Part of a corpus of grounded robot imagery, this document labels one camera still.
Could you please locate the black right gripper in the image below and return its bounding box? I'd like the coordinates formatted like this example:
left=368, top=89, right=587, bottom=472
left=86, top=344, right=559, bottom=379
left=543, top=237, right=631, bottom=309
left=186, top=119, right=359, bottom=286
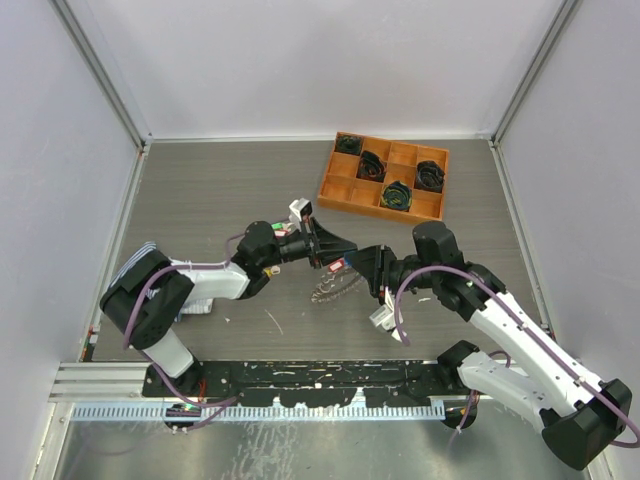
left=344, top=244, right=439, bottom=306

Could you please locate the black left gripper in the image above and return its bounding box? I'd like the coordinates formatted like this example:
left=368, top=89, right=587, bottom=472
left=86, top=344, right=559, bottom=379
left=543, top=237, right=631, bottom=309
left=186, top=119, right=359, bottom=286
left=260, top=215, right=357, bottom=270

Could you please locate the large metal disc keyring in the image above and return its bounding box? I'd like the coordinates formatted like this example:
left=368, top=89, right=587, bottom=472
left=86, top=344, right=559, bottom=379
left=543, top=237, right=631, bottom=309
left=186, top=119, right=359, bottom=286
left=310, top=267, right=364, bottom=303

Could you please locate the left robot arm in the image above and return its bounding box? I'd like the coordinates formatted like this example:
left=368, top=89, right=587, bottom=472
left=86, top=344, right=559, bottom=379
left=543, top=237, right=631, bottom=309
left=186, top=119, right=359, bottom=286
left=100, top=216, right=357, bottom=396

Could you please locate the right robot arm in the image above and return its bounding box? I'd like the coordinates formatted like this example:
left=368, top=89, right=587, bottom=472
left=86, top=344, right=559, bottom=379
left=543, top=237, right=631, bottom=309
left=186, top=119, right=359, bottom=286
left=346, top=221, right=639, bottom=470

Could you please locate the red plastic key tag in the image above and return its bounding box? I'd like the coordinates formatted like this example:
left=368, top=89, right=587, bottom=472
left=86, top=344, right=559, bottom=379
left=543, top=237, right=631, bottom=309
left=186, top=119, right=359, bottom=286
left=328, top=258, right=347, bottom=273

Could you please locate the blue yellow rolled belt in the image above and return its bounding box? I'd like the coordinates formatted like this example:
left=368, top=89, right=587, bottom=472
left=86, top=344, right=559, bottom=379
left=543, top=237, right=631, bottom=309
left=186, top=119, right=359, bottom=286
left=380, top=180, right=412, bottom=212

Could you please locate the orange wooden compartment tray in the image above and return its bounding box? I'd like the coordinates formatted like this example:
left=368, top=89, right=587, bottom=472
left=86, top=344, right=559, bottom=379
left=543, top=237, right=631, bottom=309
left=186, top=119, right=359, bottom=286
left=317, top=132, right=449, bottom=224

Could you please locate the black rolled belt middle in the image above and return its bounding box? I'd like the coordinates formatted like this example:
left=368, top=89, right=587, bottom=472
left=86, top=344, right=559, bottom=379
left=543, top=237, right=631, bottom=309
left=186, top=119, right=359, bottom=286
left=357, top=150, right=386, bottom=182

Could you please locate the black rolled belt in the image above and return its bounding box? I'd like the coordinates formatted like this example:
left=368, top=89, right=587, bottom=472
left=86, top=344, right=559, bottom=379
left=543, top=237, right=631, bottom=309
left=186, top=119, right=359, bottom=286
left=414, top=160, right=445, bottom=193
left=334, top=133, right=364, bottom=156
left=357, top=150, right=386, bottom=182

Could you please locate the black rolled belt back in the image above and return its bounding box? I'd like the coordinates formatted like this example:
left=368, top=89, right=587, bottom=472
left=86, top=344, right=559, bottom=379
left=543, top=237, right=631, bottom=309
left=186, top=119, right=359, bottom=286
left=334, top=133, right=364, bottom=156

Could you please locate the striped blue white cloth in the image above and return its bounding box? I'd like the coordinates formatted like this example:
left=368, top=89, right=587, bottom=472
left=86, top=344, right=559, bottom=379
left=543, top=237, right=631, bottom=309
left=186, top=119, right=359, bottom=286
left=107, top=241, right=216, bottom=316

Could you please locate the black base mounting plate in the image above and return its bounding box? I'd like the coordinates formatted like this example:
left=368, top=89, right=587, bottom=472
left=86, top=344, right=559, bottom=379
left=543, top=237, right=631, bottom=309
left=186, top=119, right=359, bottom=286
left=141, top=357, right=501, bottom=408

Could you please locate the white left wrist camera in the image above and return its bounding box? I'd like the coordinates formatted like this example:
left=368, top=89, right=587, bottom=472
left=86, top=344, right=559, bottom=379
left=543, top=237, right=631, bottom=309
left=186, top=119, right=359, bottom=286
left=288, top=198, right=313, bottom=230

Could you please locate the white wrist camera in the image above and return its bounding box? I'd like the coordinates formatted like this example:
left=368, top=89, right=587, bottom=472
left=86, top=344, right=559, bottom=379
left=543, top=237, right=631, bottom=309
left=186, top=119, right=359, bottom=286
left=369, top=288, right=401, bottom=342
left=288, top=198, right=313, bottom=230

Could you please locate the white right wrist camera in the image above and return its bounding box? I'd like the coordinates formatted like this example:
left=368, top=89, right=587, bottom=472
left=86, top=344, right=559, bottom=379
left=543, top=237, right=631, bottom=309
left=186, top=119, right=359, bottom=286
left=369, top=288, right=401, bottom=342

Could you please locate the slotted cable duct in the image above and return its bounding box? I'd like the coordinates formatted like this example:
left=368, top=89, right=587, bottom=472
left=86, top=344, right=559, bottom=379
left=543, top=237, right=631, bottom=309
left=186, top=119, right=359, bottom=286
left=70, top=399, right=445, bottom=423

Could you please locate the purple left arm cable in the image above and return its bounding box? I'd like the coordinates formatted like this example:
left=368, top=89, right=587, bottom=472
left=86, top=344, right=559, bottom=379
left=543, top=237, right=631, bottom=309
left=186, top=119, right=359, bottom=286
left=122, top=214, right=296, bottom=351

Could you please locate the aluminium frame rail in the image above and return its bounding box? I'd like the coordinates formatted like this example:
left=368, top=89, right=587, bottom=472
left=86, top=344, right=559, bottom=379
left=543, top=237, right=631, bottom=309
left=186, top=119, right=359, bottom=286
left=49, top=362, right=150, bottom=402

